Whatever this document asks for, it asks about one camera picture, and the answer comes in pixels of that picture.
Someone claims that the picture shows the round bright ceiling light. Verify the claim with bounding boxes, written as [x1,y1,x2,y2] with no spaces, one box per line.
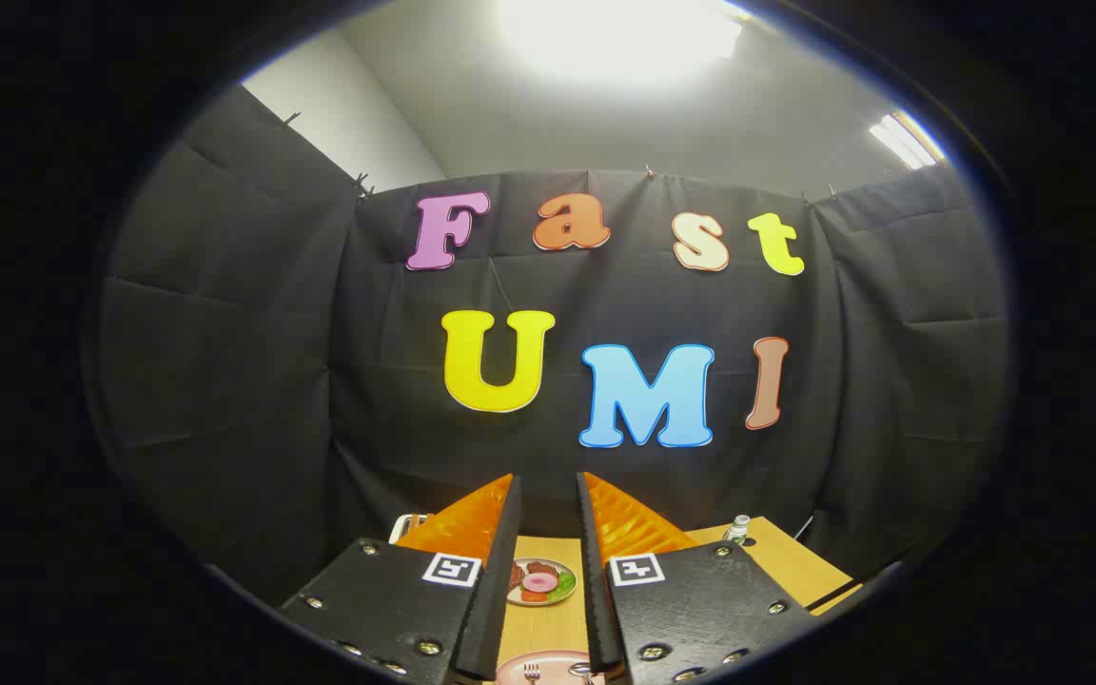
[500,0,745,88]

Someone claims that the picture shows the white oval food plate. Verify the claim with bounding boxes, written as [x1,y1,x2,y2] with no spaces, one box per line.
[507,558,578,607]

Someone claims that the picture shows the pink round plate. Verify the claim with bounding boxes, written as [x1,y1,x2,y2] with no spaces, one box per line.
[495,650,606,685]

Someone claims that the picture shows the rectangular ceiling light panel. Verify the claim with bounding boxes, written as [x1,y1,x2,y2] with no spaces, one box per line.
[870,110,947,171]

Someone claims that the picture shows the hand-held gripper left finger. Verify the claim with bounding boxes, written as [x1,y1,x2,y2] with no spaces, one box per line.
[280,473,522,685]

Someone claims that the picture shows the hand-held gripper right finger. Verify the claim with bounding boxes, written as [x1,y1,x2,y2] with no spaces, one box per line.
[577,472,821,685]

